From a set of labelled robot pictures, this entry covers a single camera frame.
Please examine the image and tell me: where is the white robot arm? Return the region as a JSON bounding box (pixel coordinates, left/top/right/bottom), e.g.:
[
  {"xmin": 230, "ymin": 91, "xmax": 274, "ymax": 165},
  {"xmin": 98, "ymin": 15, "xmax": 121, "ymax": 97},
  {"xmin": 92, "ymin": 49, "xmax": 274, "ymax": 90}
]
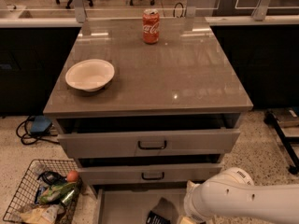
[{"xmin": 184, "ymin": 167, "xmax": 299, "ymax": 224}]

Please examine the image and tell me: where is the white paper bowl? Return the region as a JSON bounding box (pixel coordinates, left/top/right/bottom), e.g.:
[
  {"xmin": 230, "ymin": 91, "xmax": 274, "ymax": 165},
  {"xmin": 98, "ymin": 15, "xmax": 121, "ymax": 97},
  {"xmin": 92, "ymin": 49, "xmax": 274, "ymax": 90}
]
[{"xmin": 65, "ymin": 59, "xmax": 115, "ymax": 91}]

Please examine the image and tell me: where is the red coca-cola can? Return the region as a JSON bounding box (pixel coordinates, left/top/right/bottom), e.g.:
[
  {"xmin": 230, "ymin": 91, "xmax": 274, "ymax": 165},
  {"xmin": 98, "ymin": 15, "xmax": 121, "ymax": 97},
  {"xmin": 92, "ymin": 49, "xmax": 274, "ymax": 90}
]
[{"xmin": 142, "ymin": 9, "xmax": 160, "ymax": 44}]

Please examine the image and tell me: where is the grey drawer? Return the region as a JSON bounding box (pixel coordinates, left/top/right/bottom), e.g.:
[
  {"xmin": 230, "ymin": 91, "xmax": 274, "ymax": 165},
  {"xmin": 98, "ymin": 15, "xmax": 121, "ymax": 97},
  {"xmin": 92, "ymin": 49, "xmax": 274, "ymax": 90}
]
[
  {"xmin": 58, "ymin": 129, "xmax": 240, "ymax": 159},
  {"xmin": 93, "ymin": 185, "xmax": 186, "ymax": 224},
  {"xmin": 78, "ymin": 163, "xmax": 221, "ymax": 185}
]

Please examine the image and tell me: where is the black wire basket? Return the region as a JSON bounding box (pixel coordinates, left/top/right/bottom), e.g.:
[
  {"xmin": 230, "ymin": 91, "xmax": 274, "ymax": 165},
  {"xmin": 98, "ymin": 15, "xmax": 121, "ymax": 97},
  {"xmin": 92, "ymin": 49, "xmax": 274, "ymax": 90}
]
[{"xmin": 3, "ymin": 160, "xmax": 82, "ymax": 224}]

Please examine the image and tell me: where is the green snack bag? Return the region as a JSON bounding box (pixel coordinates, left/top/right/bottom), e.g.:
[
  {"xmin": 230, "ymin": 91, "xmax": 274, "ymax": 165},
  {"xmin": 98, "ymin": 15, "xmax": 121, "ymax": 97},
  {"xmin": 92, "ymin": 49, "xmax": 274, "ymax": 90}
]
[{"xmin": 37, "ymin": 182, "xmax": 76, "ymax": 204}]

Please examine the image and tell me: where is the black floor cable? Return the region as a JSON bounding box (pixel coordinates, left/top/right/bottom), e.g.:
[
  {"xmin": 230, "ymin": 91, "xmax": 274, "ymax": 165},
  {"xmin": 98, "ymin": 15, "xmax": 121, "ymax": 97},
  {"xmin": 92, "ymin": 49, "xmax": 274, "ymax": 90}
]
[{"xmin": 15, "ymin": 115, "xmax": 60, "ymax": 146}]

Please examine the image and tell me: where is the grey drawer cabinet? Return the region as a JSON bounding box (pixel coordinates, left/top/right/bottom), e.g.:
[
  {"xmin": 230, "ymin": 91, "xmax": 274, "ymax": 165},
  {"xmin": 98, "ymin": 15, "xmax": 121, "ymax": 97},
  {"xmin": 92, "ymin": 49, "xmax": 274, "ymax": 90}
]
[{"xmin": 42, "ymin": 17, "xmax": 254, "ymax": 224}]

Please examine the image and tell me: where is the bottom grey drawer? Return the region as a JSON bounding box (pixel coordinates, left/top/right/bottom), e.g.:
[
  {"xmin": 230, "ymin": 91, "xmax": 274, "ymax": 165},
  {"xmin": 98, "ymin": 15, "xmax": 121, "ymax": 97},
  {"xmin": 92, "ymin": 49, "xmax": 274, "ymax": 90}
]
[{"xmin": 93, "ymin": 185, "xmax": 186, "ymax": 224}]

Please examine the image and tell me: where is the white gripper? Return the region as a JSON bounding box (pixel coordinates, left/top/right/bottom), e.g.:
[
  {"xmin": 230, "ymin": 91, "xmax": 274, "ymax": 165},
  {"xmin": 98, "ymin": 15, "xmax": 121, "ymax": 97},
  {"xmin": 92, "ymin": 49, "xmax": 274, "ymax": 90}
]
[{"xmin": 177, "ymin": 180, "xmax": 206, "ymax": 224}]

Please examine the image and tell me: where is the orange round fruit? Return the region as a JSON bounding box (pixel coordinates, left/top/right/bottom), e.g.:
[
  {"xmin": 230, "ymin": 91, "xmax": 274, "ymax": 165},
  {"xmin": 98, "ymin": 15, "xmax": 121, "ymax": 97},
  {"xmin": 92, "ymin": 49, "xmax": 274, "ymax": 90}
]
[{"xmin": 66, "ymin": 170, "xmax": 78, "ymax": 182}]

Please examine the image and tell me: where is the black snack packet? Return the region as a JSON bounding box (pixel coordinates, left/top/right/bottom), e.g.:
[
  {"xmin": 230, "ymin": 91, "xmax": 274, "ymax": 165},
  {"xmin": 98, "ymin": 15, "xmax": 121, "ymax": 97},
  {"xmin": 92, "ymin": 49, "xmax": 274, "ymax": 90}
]
[{"xmin": 37, "ymin": 171, "xmax": 66, "ymax": 185}]

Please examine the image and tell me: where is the dark blue rxbar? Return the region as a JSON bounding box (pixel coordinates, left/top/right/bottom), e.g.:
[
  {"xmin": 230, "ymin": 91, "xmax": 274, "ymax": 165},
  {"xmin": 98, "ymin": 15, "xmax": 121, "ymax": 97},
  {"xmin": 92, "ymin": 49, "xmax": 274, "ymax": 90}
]
[{"xmin": 146, "ymin": 211, "xmax": 170, "ymax": 224}]

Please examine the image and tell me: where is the black cart frame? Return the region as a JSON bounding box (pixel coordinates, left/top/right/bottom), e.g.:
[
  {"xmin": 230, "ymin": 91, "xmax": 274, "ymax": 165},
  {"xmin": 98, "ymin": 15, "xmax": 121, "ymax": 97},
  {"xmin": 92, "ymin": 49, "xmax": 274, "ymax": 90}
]
[{"xmin": 263, "ymin": 107, "xmax": 299, "ymax": 175}]

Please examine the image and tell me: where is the green soda can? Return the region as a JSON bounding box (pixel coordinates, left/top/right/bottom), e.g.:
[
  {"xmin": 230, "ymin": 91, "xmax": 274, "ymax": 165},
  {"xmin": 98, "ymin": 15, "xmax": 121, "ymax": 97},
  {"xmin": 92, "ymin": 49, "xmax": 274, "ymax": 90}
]
[{"xmin": 61, "ymin": 189, "xmax": 76, "ymax": 206}]

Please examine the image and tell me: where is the middle grey drawer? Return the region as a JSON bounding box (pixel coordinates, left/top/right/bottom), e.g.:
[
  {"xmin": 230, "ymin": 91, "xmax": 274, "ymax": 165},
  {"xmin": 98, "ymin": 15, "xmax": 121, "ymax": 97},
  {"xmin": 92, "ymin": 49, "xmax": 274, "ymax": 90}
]
[{"xmin": 78, "ymin": 163, "xmax": 221, "ymax": 185}]

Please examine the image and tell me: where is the blue foot pedal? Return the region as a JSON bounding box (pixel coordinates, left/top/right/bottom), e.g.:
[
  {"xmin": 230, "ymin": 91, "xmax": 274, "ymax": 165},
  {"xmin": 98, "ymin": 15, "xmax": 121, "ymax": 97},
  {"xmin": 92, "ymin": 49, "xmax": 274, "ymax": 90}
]
[{"xmin": 30, "ymin": 116, "xmax": 52, "ymax": 135}]

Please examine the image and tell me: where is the top grey drawer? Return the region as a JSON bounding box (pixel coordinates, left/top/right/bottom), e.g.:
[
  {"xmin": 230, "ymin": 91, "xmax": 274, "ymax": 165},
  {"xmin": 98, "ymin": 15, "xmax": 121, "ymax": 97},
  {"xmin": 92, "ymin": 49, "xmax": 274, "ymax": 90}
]
[{"xmin": 58, "ymin": 129, "xmax": 240, "ymax": 159}]

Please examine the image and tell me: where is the yellow snack bag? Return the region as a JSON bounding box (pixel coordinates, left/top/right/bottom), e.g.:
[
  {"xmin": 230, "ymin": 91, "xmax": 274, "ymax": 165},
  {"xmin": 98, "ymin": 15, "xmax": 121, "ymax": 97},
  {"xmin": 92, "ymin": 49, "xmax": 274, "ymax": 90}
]
[{"xmin": 20, "ymin": 204, "xmax": 60, "ymax": 224}]

